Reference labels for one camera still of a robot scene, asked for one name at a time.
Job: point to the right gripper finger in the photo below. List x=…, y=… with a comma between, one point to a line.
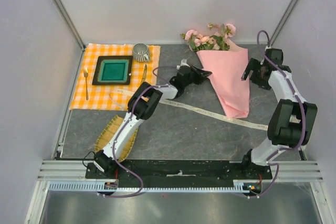
x=254, y=65
x=245, y=74

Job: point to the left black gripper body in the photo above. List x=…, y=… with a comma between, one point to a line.
x=193, y=76

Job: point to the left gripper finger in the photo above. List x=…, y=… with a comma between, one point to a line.
x=200, y=78
x=199, y=71

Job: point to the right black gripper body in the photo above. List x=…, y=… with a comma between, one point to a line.
x=256, y=78

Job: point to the pink wrapping paper sheet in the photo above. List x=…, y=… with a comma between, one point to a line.
x=227, y=69

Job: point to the peach rose stem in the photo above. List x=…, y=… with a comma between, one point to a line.
x=210, y=43

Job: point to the cream rose stem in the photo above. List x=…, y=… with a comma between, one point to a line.
x=195, y=43

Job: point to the pink rose stem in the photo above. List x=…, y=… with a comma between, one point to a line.
x=221, y=36
x=188, y=34

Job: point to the cream ribbon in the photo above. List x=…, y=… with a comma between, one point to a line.
x=207, y=113

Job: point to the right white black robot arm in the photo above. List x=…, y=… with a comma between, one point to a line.
x=291, y=124

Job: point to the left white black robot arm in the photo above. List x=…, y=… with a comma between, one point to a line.
x=141, y=107

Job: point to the grey striped mug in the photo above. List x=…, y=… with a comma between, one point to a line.
x=141, y=53

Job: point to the black green square plate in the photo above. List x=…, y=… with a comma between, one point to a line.
x=113, y=70

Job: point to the woven bamboo mat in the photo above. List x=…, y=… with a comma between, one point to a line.
x=109, y=131

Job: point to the gold spoon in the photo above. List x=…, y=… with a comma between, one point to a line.
x=85, y=74

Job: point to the orange white checkered cloth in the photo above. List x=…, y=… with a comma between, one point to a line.
x=98, y=95

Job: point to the right aluminium frame post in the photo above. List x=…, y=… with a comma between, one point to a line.
x=283, y=20

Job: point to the aluminium frame post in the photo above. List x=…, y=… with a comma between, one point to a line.
x=69, y=23
x=283, y=20

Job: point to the white cable duct strip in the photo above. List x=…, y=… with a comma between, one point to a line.
x=104, y=187

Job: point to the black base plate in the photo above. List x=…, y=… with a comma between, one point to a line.
x=193, y=173

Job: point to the left aluminium frame post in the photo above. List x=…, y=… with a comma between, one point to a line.
x=69, y=23

